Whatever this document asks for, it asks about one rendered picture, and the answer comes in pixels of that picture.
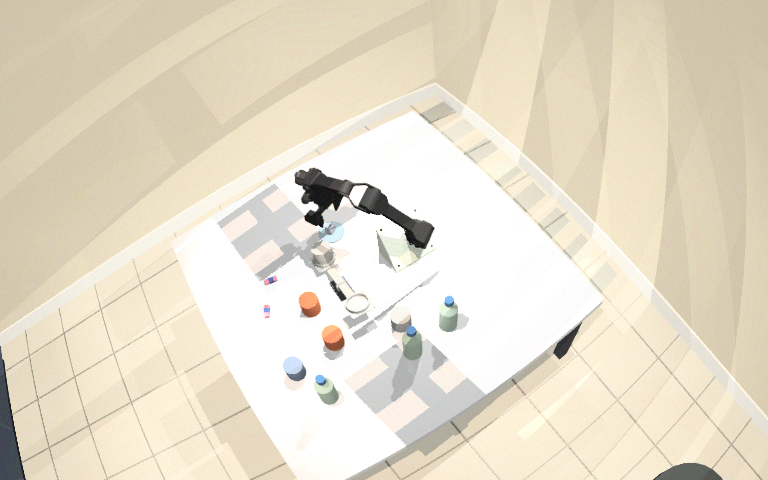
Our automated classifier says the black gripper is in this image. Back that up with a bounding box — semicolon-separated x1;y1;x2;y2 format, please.
304;191;343;228

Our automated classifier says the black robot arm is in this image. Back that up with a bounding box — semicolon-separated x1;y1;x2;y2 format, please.
294;167;436;249

